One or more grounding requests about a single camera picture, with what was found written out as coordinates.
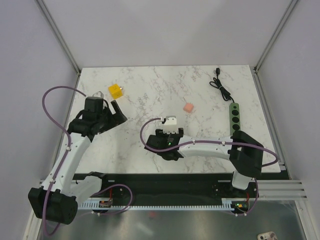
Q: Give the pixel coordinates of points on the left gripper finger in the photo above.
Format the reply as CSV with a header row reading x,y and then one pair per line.
x,y
115,120
116,107

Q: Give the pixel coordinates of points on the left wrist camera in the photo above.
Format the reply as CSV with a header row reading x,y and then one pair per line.
x,y
98,94

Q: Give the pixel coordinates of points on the green power strip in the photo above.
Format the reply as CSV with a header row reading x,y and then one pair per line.
x,y
234,117

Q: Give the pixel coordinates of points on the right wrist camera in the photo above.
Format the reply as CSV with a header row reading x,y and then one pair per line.
x,y
169,125

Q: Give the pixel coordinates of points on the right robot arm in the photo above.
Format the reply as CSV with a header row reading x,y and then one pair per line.
x,y
240,149

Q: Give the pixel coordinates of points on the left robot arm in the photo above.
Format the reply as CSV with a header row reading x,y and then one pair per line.
x,y
57,199

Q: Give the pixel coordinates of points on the white cable duct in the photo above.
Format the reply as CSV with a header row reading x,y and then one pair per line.
x,y
104,204

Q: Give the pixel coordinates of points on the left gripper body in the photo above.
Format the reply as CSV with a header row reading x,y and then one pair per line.
x,y
103,118

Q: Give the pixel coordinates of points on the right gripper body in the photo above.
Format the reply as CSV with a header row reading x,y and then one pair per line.
x,y
159,134

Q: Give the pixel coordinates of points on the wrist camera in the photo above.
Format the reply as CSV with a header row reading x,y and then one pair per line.
x,y
98,94
169,125

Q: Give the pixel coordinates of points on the pink plug adapter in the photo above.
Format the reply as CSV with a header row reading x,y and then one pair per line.
x,y
188,107

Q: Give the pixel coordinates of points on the yellow cube socket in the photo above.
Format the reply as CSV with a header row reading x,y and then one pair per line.
x,y
115,91

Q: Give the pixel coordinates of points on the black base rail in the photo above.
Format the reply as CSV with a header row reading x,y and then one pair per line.
x,y
171,189

